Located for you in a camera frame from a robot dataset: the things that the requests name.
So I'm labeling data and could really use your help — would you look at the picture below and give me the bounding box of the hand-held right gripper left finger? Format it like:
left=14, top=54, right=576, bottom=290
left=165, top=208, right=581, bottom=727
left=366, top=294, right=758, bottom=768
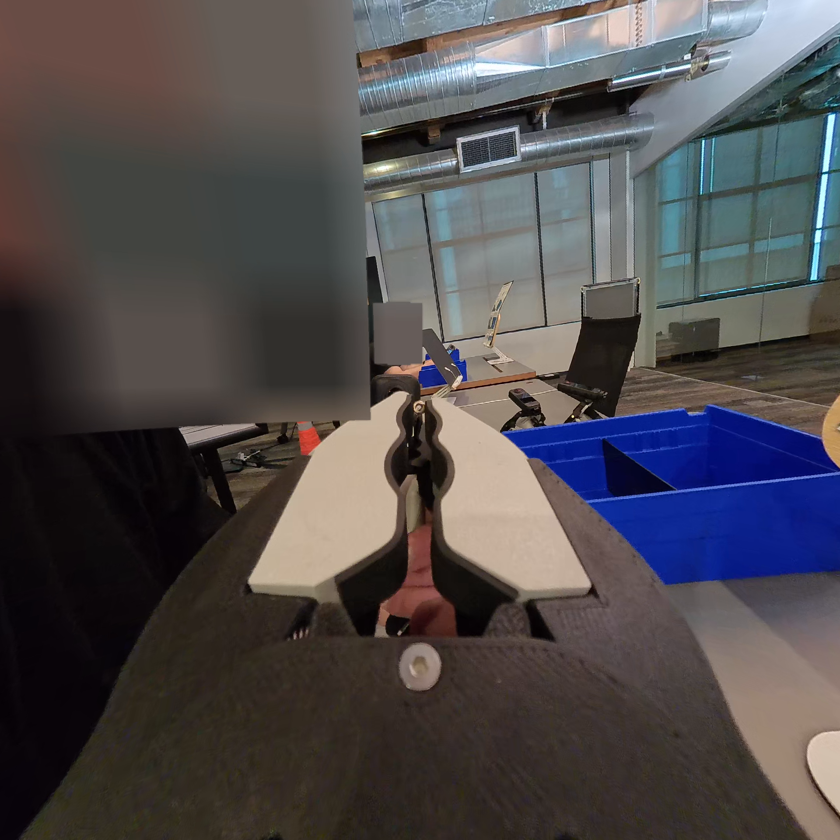
left=248, top=392, right=421, bottom=635

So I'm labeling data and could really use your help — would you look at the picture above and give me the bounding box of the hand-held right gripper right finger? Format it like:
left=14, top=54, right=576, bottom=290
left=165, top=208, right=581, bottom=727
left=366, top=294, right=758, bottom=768
left=426, top=396, right=592, bottom=635

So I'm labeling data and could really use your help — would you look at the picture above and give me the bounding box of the person's right hand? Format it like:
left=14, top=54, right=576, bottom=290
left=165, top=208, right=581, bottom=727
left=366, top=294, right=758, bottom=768
left=382, top=525, right=458, bottom=637

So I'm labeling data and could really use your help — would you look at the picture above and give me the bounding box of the grey table with black legs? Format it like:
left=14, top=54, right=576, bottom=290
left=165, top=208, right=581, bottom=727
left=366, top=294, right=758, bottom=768
left=179, top=423, right=270, bottom=515

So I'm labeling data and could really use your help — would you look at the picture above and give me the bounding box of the wooden desk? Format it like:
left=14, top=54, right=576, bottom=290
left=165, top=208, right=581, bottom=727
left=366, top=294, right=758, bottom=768
left=420, top=356, right=538, bottom=396

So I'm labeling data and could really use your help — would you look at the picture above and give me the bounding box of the small blue plastic bin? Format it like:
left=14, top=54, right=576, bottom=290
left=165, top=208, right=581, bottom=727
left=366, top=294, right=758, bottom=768
left=419, top=354, right=469, bottom=388

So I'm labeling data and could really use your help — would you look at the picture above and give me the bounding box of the large blue plastic bin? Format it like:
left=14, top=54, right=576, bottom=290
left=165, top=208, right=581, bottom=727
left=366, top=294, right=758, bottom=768
left=504, top=405, right=840, bottom=585

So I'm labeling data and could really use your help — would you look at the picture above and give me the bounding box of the grey tilted panel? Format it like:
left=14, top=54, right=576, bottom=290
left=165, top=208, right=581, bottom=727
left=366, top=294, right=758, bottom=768
left=420, top=328, right=462, bottom=397

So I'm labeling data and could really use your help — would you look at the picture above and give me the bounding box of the black mesh office chair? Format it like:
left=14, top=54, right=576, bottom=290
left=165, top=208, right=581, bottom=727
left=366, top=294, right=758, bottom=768
left=558, top=278, right=643, bottom=422

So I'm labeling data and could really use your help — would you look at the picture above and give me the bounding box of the tablet on wooden stand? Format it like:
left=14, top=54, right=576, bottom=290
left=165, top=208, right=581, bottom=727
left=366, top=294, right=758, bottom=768
left=483, top=281, right=515, bottom=364

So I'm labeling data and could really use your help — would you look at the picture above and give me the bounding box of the person's black clothing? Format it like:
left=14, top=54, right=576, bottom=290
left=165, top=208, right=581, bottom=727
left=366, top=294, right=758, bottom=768
left=0, top=427, right=238, bottom=840

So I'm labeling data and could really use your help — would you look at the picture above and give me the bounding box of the round wooden board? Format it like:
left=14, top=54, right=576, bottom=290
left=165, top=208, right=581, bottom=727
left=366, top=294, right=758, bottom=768
left=820, top=394, right=840, bottom=471

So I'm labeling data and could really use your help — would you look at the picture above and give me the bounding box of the white vent grille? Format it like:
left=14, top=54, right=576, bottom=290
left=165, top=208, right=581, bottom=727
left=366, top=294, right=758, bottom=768
left=457, top=125, right=522, bottom=173

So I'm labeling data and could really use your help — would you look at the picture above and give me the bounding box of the cardboard box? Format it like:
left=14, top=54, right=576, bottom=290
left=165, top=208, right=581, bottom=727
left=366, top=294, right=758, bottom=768
left=810, top=265, right=840, bottom=340

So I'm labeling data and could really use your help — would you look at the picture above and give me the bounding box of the white rounded object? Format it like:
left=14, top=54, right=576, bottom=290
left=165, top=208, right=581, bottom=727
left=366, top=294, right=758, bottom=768
left=806, top=731, right=840, bottom=805

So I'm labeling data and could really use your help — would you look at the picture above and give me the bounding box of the thin silver pipe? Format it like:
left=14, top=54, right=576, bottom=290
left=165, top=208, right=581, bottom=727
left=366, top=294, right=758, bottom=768
left=607, top=51, right=733, bottom=93

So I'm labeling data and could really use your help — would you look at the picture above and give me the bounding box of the black camera on tripod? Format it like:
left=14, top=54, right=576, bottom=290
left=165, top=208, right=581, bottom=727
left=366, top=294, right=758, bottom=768
left=500, top=388, right=547, bottom=433

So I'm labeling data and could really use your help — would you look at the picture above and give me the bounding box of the silver spiral duct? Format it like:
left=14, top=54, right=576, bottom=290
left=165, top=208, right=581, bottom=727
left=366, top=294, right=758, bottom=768
left=363, top=112, right=656, bottom=193

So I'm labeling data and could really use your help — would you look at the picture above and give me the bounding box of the large silver ventilation duct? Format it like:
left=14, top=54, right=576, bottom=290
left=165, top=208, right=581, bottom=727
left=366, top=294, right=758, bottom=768
left=354, top=0, right=769, bottom=119

